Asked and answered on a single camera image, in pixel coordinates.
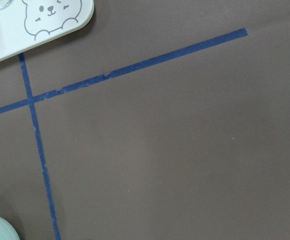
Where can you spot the cream bear tray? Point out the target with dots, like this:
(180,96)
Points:
(26,24)

